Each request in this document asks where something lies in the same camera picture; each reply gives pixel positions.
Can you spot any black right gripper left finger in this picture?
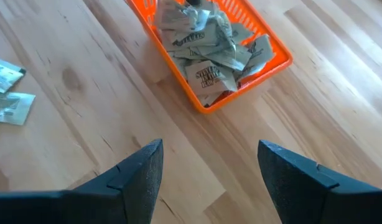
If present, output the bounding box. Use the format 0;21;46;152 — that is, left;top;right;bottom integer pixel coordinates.
0;138;164;224

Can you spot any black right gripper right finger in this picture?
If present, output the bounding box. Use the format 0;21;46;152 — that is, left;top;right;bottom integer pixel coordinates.
258;139;382;224

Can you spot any white stevia sweetener packet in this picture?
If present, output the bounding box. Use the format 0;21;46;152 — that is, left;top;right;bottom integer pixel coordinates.
169;51;189;79
230;22;254;45
0;57;27;94
159;26;220;52
155;0;211;32
0;91;37;126
234;34;276;79
197;91;223;107
185;59;238;96
206;43;253;72

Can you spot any orange slotted plastic basket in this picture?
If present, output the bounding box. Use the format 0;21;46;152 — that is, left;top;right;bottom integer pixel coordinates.
125;0;294;114

